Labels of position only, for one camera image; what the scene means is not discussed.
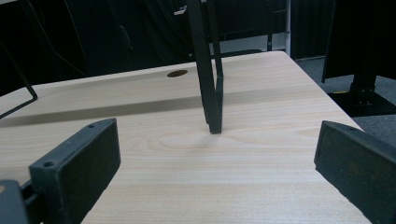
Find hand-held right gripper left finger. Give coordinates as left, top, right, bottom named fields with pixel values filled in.
left=29, top=118, right=121, bottom=224

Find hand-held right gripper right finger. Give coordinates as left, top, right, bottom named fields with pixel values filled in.
left=314, top=120, right=396, bottom=224

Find black stand base, striped edge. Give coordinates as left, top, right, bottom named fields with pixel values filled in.
left=326, top=73, right=396, bottom=118

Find black folding chair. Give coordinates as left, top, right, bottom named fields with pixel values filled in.
left=190, top=0, right=288, bottom=59

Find white metal stand frame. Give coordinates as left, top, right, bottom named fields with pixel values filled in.
left=211, top=0, right=292, bottom=56

